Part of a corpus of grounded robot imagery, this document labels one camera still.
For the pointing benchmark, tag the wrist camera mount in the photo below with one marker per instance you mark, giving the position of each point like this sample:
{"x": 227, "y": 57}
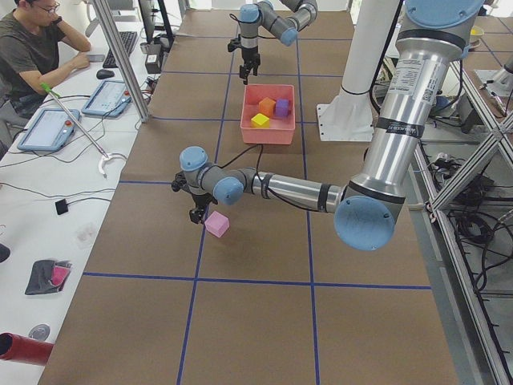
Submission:
{"x": 180, "y": 183}
{"x": 234, "y": 44}

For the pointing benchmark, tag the near blue teach pendant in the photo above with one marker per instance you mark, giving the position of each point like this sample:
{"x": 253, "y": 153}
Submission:
{"x": 48, "y": 132}

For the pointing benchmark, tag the reacher grabber tool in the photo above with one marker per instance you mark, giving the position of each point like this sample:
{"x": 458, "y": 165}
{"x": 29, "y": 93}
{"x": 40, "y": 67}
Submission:
{"x": 105, "y": 156}

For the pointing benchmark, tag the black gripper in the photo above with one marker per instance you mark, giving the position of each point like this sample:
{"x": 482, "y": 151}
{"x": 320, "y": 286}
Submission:
{"x": 248, "y": 55}
{"x": 199, "y": 200}

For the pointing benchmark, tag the blue teach pendant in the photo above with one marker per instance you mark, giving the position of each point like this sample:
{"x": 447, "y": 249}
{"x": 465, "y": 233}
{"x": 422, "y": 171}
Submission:
{"x": 48, "y": 132}
{"x": 109, "y": 100}

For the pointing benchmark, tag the orange foam block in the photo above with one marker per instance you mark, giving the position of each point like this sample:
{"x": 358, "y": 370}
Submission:
{"x": 267, "y": 106}

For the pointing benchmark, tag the small black square device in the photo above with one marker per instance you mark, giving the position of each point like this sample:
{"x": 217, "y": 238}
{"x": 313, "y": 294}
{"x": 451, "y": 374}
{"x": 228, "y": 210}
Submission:
{"x": 61, "y": 207}

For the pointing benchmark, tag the yellow bowl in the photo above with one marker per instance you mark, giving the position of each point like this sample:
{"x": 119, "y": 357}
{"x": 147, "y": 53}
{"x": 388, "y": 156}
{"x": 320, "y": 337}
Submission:
{"x": 477, "y": 33}

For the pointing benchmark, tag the pink foam block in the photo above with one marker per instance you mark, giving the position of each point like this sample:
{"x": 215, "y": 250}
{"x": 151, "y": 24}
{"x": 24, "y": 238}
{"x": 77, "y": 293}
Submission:
{"x": 217, "y": 224}

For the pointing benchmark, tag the aluminium frame post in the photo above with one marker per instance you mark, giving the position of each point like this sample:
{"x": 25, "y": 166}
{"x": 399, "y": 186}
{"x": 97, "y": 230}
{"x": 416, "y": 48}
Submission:
{"x": 114, "y": 41}

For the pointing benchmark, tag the red cylinder bottle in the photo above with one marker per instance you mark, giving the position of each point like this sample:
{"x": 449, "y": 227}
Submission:
{"x": 21, "y": 349}

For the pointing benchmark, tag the round metal lid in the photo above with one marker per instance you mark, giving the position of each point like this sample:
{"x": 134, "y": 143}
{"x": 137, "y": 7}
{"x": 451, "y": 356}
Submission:
{"x": 40, "y": 332}

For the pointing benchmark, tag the yellow foam block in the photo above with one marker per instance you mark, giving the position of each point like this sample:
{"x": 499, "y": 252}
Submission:
{"x": 260, "y": 120}

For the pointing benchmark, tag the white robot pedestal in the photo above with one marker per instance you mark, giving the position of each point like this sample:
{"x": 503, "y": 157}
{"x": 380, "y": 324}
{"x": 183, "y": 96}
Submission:
{"x": 349, "y": 117}

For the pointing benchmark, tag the seated person in grey shirt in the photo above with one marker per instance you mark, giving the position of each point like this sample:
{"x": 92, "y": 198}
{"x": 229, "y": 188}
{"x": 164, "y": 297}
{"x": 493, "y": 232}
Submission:
{"x": 38, "y": 49}

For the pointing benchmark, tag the black computer monitor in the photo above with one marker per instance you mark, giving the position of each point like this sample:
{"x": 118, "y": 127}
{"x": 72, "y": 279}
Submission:
{"x": 157, "y": 27}

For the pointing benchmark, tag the pink plastic bin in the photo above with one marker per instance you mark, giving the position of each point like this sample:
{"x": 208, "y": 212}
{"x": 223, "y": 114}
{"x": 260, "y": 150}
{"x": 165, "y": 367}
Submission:
{"x": 281, "y": 131}

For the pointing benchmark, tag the black computer mouse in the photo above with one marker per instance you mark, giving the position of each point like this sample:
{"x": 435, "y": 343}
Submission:
{"x": 104, "y": 74}

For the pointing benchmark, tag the purple foam block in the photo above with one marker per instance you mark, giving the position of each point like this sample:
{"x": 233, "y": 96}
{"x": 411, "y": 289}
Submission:
{"x": 281, "y": 109}

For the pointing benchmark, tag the far blue teach pendant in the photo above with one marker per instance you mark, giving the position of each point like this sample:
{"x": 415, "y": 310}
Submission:
{"x": 109, "y": 100}

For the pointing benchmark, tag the grey and pink cloth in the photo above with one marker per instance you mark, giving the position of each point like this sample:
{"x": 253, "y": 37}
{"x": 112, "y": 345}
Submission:
{"x": 48, "y": 277}

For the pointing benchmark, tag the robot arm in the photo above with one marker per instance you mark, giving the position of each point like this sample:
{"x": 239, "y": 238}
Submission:
{"x": 398, "y": 60}
{"x": 262, "y": 14}

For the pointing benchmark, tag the black power box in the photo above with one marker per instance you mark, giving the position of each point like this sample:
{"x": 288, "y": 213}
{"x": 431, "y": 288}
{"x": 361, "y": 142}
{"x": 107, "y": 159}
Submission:
{"x": 154, "y": 58}

